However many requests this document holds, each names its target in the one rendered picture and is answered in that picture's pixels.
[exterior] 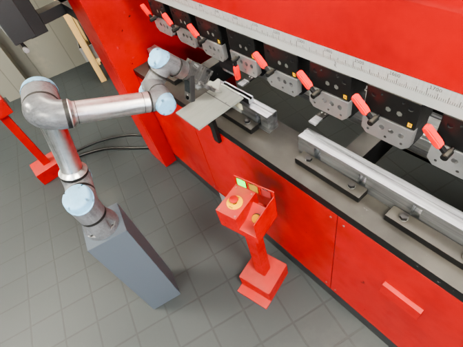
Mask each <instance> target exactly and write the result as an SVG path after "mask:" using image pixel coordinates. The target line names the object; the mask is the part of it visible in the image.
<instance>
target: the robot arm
mask: <svg viewBox="0 0 463 347"><path fill-rule="evenodd" d="M148 63H149V65H150V66H151V67H150V69H149V71H148V73H147V75H146V76H145V78H144V80H143V81H142V83H141V86H140V87H139V90H138V91H139V92H137V93H131V94H122V95H116V96H106V97H100V98H91V99H85V100H79V101H70V100H68V99H67V98H66V99H61V98H60V96H59V89H58V87H57V86H56V85H55V83H54V82H53V81H51V80H50V79H48V78H46V77H42V76H33V77H30V78H28V79H26V80H25V81H24V82H23V83H22V85H21V89H20V95H21V109H22V113H23V116H24V117H25V119H26V120H27V121H28V122H29V123H30V124H32V125H34V126H35V127H38V128H41V131H42V133H43V135H44V137H45V139H46V141H47V143H48V145H49V148H50V150H51V152H52V154H53V156H54V158H55V160H56V163H57V165H58V166H59V169H60V170H59V173H58V175H59V177H60V180H61V182H62V184H63V186H64V189H65V194H63V197H62V203H63V206H64V207H65V209H66V211H67V212H68V213H70V214H71V215H72V216H74V217H75V218H76V219H77V220H78V221H79V222H80V223H81V224H82V225H83V229H84V231H85V234H86V236H88V237H89V238H90V239H91V240H96V241H99V240H104V239H106V238H108V237H109V236H111V235H112V234H113V232H115V231H116V229H117V227H118V225H119V217H118V215H117V214H116V213H115V211H113V210H111V209H109V208H107V207H105V206H104V205H103V204H102V202H101V201H100V200H99V199H98V197H97V194H96V189H95V187H94V183H93V179H92V174H91V172H90V170H89V169H88V166H87V165H86V164H85V163H84V162H81V159H80V158H79V155H78V152H77V150H76V147H75V146H74V143H73V140H72V137H71V135H70V133H69V130H68V129H71V128H75V127H76V125H77V124H81V123H89V122H94V121H98V120H107V119H111V118H119V117H124V116H132V115H137V114H145V113H150V112H158V113H159V114H162V115H164V116H166V115H170V114H172V113H173V112H174V110H175V109H176V101H175V99H174V97H173V95H172V94H171V93H170V91H169V90H168V89H167V87H166V86H165V82H166V80H167V79H168V77H169V75H171V76H174V77H176V78H179V79H182V80H184V85H185V100H187V101H189V102H191V103H192V102H194V101H195V84H196V85H197V86H200V87H202V88H206V89H208V90H210V91H213V92H216V93H222V91H220V90H219V86H220V79H219V78H218V79H216V80H215V81H210V80H209V78H210V76H212V74H213V71H212V70H210V69H208V67H205V66H204V65H201V64H200V63H199V62H195V61H193V60H191V59H189V58H187V60H186V61H185V60H183V59H181V58H179V57H177V56H175V55H173V54H171V53H169V52H168V51H166V50H162V49H160V48H154V49H153V50H152V51H151V52H150V54H149V58H148Z"/></svg>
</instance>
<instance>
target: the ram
mask: <svg viewBox="0 0 463 347"><path fill-rule="evenodd" d="M157 1H160V2H161V3H164V4H167V5H169V6H172V7H174V8H177V9H179V10H182V11H184V12H188V13H190V14H192V15H195V16H197V17H200V18H202V19H205V20H208V21H211V22H212V23H215V24H218V25H221V26H223V27H225V28H228V29H230V30H233V31H235V32H239V33H241V34H244V35H246V36H249V37H251V38H253V39H256V40H259V41H262V42H263V43H266V44H269V45H272V46H274V47H276V48H279V49H281V50H284V51H287V52H290V53H292V54H295V55H297V56H300V57H302V58H304V59H307V60H310V61H313V62H314V63H318V64H320V65H323V66H325V67H328V68H330V69H333V70H335V71H338V72H341V73H343V74H346V75H348V76H351V77H354V78H356V79H358V80H361V81H364V82H365V83H369V84H371V85H374V86H376V87H379V88H381V89H384V90H386V91H389V92H392V93H394V94H397V95H399V96H402V97H405V98H407V99H409V100H412V101H415V102H417V103H420V104H422V105H425V106H427V107H430V108H433V109H436V110H438V111H440V112H443V113H445V114H448V115H450V116H453V117H456V118H459V119H460V120H463V109H462V108H459V107H456V106H454V105H451V104H448V103H445V102H443V101H440V100H438V99H435V98H432V97H430V96H427V95H424V94H421V93H419V92H416V91H413V90H410V89H408V88H405V87H403V86H400V85H397V84H395V83H392V82H389V81H386V80H384V79H381V78H378V77H376V76H373V75H370V74H367V73H365V72H362V71H360V70H357V69H354V68H352V67H349V66H346V65H343V64H341V63H338V62H335V61H332V60H330V59H327V58H325V57H323V56H319V55H317V54H314V53H311V52H308V51H306V50H303V49H300V48H297V47H295V46H293V45H290V44H287V43H284V42H282V41H279V40H276V39H273V38H271V37H269V36H265V35H264V34H260V33H258V32H254V31H252V30H249V29H247V28H244V27H241V26H239V25H236V24H234V23H230V22H228V21H225V20H223V19H219V18H217V17H214V16H212V15H210V14H206V13H204V12H201V11H199V10H195V9H193V8H190V7H187V6H184V5H182V4H180V3H177V2H175V1H171V0H157ZM191 1H195V2H197V3H200V4H203V5H205V6H209V7H211V8H214V9H217V10H220V11H223V12H226V13H228V14H232V15H234V16H237V17H240V18H242V19H246V20H248V21H252V22H254V23H257V24H260V25H263V26H266V27H268V28H271V29H274V30H277V31H280V32H283V33H285V34H289V35H292V36H294V37H297V38H299V39H303V40H306V41H308V42H311V43H315V44H317V45H321V46H322V47H325V48H329V49H331V50H335V51H337V52H340V53H343V54H346V55H349V56H352V57H354V58H357V59H360V60H363V61H366V62H368V63H372V64H374V65H378V66H380V67H383V68H386V69H388V70H392V71H394V72H397V73H400V74H403V75H406V76H409V77H411V78H415V79H417V80H420V81H423V82H425V83H429V84H432V85H434V86H437V87H441V88H443V89H446V90H448V91H451V92H455V93H457V94H461V95H463V0H191Z"/></svg>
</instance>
